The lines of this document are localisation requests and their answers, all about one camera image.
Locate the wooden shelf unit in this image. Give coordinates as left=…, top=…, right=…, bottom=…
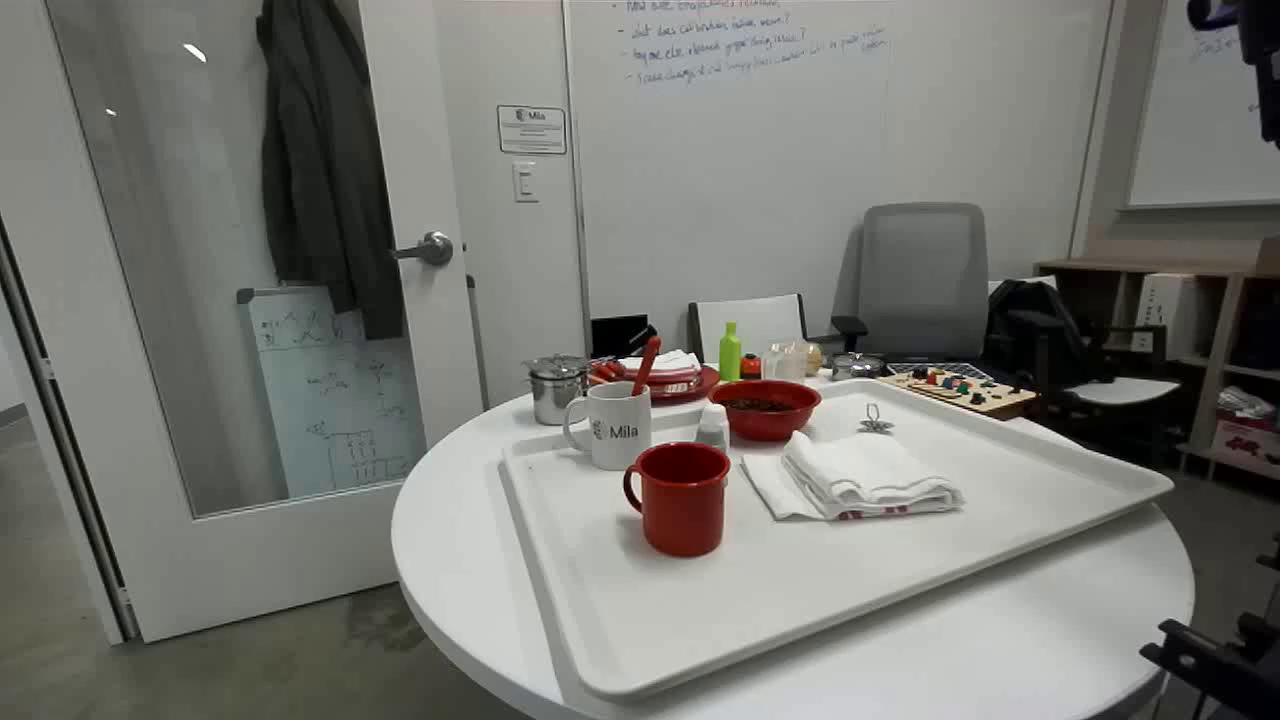
left=1035, top=258, right=1280, bottom=484

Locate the green squeeze bottle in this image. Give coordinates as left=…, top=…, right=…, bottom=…
left=718, top=320, right=749, bottom=387

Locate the red plate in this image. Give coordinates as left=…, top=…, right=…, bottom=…
left=590, top=358, right=724, bottom=409

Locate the red enamel cup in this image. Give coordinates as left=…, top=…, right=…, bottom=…
left=620, top=440, right=735, bottom=561

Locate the metal cup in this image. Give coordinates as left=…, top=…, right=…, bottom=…
left=524, top=352, right=598, bottom=430

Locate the white light switch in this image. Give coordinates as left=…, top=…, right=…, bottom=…
left=508, top=155, right=545, bottom=208

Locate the white wall sign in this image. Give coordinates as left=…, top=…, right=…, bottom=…
left=492, top=101, right=573, bottom=160

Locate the grey office chair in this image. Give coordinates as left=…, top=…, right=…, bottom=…
left=828, top=200, right=993, bottom=377

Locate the clear plastic container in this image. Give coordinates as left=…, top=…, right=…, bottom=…
left=760, top=339, right=831, bottom=383

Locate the black stand mount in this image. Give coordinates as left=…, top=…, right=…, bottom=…
left=1142, top=534, right=1280, bottom=720

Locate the folded white towel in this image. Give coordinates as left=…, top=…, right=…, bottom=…
left=741, top=430, right=964, bottom=524

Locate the white plastic tray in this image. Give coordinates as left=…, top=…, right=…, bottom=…
left=497, top=377, right=1181, bottom=704

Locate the dark hanging jacket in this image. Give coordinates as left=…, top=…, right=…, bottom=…
left=253, top=0, right=408, bottom=346

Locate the black box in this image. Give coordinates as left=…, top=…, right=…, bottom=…
left=590, top=313, right=661, bottom=359

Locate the red spoon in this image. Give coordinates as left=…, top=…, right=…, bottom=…
left=628, top=332, right=664, bottom=400

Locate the black chair with white seat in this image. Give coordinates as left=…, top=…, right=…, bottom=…
left=1053, top=320, right=1189, bottom=454

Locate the white door with glass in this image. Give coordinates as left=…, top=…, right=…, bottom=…
left=0, top=0, right=492, bottom=648

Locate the black bag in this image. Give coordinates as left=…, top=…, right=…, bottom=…
left=979, top=275, right=1114, bottom=405

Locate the white mug with logo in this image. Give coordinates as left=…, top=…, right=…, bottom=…
left=561, top=381, right=657, bottom=472

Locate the wooden board with coloured pieces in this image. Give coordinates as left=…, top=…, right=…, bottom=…
left=890, top=363, right=1040, bottom=417

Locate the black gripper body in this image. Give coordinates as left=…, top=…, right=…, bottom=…
left=1236, top=0, right=1280, bottom=151

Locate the silver door handle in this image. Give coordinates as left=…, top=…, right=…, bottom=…
left=394, top=230, right=461, bottom=271

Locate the framed wall whiteboard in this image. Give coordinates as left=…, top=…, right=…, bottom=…
left=1125, top=0, right=1280, bottom=211

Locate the red bowl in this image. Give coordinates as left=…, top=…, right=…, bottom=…
left=709, top=377, right=826, bottom=450

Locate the small leaning whiteboard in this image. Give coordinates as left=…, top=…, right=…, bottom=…
left=237, top=286, right=432, bottom=505

